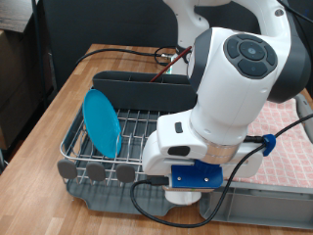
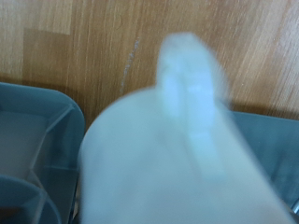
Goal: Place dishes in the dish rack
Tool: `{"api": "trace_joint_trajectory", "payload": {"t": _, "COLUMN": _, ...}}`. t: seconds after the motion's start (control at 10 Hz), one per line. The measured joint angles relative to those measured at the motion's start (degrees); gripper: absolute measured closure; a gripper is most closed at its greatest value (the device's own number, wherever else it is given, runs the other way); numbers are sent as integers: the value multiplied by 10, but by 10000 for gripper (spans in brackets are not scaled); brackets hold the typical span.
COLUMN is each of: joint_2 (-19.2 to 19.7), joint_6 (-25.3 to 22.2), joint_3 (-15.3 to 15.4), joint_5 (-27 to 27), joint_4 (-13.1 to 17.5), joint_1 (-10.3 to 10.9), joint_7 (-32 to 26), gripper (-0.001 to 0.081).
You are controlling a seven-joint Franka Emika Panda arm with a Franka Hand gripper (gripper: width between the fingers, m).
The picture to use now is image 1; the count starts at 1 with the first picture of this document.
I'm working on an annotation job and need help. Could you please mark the metal wire dish rack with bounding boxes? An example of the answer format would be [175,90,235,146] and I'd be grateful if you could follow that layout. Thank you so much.
[57,86,177,191]

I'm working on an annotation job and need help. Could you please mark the black vertical pole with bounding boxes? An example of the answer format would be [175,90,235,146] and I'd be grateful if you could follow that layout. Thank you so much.
[30,0,50,111]

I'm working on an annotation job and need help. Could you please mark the black backdrop curtain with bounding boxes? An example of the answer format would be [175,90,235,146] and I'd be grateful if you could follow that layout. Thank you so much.
[41,0,313,96]

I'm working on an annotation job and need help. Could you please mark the grey plastic crate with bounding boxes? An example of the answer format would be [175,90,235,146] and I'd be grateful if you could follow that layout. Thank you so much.
[199,92,313,230]

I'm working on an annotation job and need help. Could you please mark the blue plastic plate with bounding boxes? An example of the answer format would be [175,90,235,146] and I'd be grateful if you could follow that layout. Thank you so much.
[81,88,123,160]

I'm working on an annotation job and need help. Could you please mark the wooden shelf board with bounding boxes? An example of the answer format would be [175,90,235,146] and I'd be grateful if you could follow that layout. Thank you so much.
[0,0,39,33]

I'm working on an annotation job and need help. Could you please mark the dark grey cutlery holder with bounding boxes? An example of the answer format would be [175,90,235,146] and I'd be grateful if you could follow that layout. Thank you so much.
[92,70,199,115]

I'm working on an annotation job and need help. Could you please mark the red-handled utensil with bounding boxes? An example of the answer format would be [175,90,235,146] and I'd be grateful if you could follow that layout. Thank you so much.
[150,45,193,83]

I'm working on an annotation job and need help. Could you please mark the black camera cable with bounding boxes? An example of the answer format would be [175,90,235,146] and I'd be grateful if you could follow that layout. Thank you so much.
[129,112,313,229]

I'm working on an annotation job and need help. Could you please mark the blue cable clip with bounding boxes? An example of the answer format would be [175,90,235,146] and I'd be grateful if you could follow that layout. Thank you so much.
[262,133,278,158]

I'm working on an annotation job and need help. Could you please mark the pink checkered cloth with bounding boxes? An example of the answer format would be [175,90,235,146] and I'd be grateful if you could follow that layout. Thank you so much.
[233,97,313,189]

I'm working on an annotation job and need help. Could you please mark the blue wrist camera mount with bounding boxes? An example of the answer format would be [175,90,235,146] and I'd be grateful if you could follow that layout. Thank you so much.
[170,160,225,190]

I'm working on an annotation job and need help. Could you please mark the thin black looped cable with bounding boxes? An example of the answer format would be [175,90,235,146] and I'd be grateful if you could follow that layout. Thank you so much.
[154,45,179,68]

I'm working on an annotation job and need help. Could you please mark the thick black power cable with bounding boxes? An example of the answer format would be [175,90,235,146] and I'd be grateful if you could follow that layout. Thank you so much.
[75,48,157,67]

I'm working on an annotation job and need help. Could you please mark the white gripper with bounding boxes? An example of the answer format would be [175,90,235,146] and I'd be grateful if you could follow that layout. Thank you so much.
[141,110,264,180]

